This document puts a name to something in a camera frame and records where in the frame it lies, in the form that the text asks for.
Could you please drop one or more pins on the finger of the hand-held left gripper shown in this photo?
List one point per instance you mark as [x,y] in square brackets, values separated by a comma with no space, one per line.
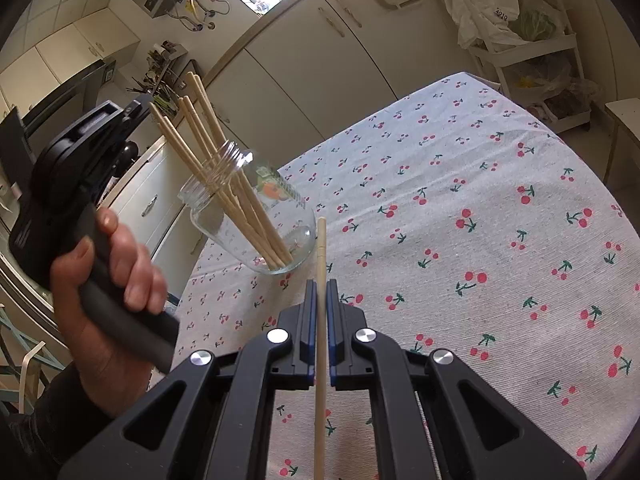
[137,115]

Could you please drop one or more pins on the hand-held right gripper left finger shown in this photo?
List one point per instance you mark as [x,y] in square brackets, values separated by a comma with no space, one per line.
[311,320]

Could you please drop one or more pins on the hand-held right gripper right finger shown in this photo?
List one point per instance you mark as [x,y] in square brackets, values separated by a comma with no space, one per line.
[332,320]

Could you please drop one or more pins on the wooden chopstick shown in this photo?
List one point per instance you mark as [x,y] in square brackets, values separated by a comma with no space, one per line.
[321,250]

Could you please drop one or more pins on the clear glass jar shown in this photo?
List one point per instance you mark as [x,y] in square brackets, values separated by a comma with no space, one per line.
[295,230]

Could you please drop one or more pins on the bunch of chopsticks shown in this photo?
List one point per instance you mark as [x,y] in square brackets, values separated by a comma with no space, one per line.
[250,220]

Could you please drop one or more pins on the person's left forearm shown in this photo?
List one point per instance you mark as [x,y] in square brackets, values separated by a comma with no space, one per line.
[50,435]

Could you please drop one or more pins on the dish rack with utensils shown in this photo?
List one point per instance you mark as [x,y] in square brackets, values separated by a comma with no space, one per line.
[160,70]

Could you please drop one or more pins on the person's left hand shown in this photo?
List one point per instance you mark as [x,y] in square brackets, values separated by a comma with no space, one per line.
[95,350]

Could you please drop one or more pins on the black kettle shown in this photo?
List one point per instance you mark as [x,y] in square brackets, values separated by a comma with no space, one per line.
[129,152]

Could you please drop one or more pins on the steel oven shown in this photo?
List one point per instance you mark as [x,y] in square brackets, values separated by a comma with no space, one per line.
[20,285]

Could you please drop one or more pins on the cherry print tablecloth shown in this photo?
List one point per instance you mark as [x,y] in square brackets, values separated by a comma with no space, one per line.
[450,260]

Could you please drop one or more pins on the teal chair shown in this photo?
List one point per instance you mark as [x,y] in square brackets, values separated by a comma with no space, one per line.
[25,365]

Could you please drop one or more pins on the cream kitchen base cabinets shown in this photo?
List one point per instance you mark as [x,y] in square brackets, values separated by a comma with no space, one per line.
[310,60]

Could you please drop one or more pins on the bag with yellow contents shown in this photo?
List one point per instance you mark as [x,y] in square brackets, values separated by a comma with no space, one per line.
[537,80]

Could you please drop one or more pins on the bag with dark contents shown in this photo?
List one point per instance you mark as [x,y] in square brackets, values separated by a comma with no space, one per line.
[570,100]

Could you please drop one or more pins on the white shelf trolley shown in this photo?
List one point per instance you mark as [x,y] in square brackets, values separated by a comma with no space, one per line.
[530,50]

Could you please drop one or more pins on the white plastic bag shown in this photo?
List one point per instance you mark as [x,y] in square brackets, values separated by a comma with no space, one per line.
[480,15]

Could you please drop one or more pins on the green vegetable in bag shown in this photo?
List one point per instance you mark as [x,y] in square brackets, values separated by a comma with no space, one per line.
[537,25]

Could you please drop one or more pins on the cream wooden stool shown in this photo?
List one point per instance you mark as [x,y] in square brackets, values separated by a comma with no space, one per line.
[625,110]

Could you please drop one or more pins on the cream wall cabinets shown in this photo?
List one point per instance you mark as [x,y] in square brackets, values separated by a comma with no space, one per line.
[65,55]

